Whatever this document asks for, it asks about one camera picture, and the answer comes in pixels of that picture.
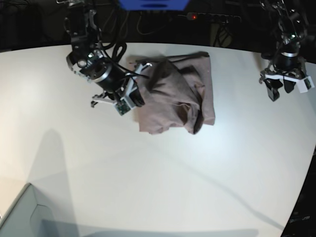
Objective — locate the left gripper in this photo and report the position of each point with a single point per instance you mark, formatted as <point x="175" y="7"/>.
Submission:
<point x="271" y="76"/>

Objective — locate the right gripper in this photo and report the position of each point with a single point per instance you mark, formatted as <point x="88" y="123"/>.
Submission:
<point x="127" y="90"/>

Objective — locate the mauve t-shirt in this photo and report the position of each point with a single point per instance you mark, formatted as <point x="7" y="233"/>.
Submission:
<point x="177" y="93"/>

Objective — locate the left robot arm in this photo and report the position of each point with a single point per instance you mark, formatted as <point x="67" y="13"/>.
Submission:
<point x="286" y="67"/>

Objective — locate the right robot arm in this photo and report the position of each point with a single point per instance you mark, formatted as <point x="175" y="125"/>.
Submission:
<point x="97" y="63"/>

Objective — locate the blue plastic bin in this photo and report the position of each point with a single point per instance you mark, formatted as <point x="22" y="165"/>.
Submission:
<point x="142" y="5"/>

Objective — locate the white power strip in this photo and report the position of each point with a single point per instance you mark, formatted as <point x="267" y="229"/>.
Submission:
<point x="212" y="18"/>

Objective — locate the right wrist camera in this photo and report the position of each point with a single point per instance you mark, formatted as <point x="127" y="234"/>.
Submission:
<point x="122" y="107"/>

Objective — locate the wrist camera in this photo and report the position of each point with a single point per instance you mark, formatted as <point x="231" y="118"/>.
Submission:
<point x="305" y="84"/>
<point x="122" y="107"/>

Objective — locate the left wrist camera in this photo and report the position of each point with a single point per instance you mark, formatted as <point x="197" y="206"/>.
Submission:
<point x="305" y="84"/>

